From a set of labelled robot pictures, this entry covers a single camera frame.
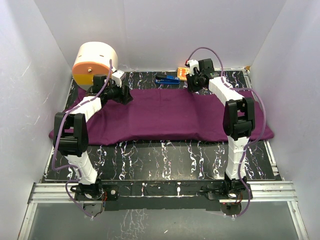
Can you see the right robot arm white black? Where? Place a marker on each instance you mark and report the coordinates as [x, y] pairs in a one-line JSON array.
[[238, 119]]

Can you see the round white drawer box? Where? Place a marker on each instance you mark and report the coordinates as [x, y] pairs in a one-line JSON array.
[[93, 58]]

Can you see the black base frame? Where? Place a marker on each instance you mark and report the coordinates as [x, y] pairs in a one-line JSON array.
[[162, 194]]

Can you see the purple cloth wrap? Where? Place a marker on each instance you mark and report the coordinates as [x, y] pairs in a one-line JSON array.
[[159, 114]]

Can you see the blue black stapler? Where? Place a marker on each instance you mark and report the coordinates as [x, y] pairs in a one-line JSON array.
[[166, 79]]

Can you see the orange small box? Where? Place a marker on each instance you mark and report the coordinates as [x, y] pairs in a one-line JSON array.
[[182, 73]]

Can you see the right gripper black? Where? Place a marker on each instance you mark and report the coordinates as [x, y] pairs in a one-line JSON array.
[[191, 88]]

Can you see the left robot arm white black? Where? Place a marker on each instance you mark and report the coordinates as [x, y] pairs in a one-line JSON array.
[[70, 133]]

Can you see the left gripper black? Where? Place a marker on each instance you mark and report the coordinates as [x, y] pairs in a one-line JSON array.
[[125, 98]]

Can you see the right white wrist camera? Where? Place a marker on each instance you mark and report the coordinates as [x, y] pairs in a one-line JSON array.
[[193, 66]]

